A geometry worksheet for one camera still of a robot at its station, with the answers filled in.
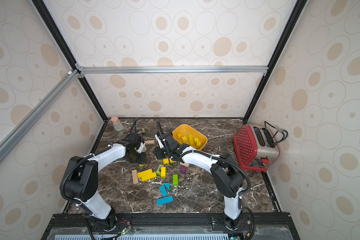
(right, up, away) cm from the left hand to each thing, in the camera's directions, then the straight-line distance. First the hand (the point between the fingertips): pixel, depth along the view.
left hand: (146, 159), depth 92 cm
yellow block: (+11, -7, -3) cm, 13 cm away
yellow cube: (+24, +12, +12) cm, 29 cm away
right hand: (+10, +7, -4) cm, 12 cm away
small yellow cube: (+32, +12, +11) cm, 36 cm away
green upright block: (+18, -11, -6) cm, 22 cm away
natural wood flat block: (-1, +10, +13) cm, 16 cm away
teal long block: (+13, -20, -11) cm, 26 cm away
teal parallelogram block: (+11, -16, -9) cm, 22 cm away
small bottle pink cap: (-27, +22, +19) cm, 39 cm away
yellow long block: (+12, -2, +2) cm, 12 cm away
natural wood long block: (-6, -10, -4) cm, 12 cm away
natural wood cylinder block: (+24, -4, +1) cm, 24 cm away
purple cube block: (+23, -6, -1) cm, 24 cm away
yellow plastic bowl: (+24, +15, +17) cm, 33 cm away
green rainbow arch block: (+8, -6, -3) cm, 11 cm away
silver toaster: (+70, +10, -8) cm, 71 cm away
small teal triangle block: (+14, -13, -8) cm, 21 cm away
